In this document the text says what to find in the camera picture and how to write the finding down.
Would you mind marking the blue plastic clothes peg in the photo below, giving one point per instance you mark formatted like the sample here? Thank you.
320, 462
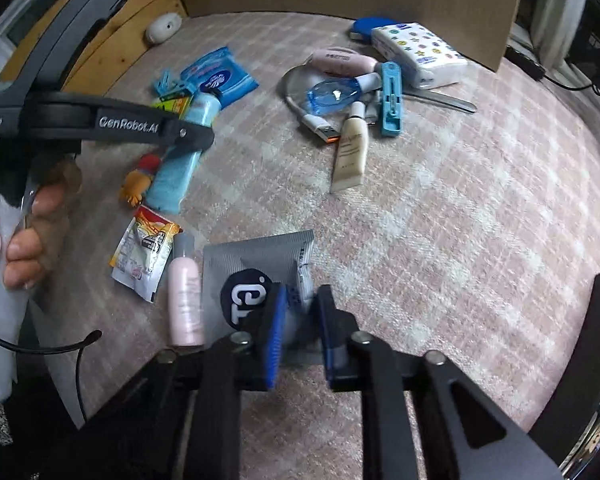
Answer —
169, 87

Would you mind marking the person's left hand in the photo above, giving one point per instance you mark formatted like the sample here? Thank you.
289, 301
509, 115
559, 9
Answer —
33, 251

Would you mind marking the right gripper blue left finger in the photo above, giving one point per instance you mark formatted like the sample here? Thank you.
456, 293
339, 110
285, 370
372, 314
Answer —
271, 334

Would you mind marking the white oval mouse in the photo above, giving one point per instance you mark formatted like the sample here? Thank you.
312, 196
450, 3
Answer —
163, 28

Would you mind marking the blue round lid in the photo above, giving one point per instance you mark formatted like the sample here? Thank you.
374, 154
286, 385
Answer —
361, 29

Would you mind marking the yellow white snack sachet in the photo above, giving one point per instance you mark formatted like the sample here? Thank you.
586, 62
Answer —
141, 255

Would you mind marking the cream cosmetic tube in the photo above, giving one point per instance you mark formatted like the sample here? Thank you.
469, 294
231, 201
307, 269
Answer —
350, 162

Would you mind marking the white patterned tissue pack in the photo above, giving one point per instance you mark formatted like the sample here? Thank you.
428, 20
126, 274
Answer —
426, 60

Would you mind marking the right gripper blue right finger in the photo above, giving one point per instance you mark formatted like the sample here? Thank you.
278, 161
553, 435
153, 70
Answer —
326, 321

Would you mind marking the metal nail file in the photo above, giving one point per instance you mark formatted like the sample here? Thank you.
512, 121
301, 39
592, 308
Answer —
437, 98

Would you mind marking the light blue folded towel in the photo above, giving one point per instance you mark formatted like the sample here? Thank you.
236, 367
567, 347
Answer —
171, 182

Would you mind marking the orange plush toy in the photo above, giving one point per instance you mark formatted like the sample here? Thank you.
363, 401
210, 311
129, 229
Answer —
138, 181

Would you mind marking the yellow green small packet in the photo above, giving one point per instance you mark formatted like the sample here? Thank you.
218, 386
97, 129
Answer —
178, 106

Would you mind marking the black power strip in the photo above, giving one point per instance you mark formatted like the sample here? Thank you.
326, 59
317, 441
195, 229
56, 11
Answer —
531, 68

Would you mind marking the pink oval case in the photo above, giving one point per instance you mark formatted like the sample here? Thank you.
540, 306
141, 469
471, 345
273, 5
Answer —
342, 62

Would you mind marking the blue transparent spray bottle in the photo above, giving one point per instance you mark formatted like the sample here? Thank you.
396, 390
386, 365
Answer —
335, 94

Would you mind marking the wooden board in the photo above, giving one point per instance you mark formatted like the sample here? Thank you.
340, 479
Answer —
117, 46

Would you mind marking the pink lotion bottle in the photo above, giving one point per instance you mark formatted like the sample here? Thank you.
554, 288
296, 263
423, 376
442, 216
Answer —
184, 294

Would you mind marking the grey foil pouch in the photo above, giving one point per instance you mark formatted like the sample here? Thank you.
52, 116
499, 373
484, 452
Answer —
237, 277

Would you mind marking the blue wet wipes pack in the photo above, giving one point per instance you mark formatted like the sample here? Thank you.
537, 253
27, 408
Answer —
218, 72

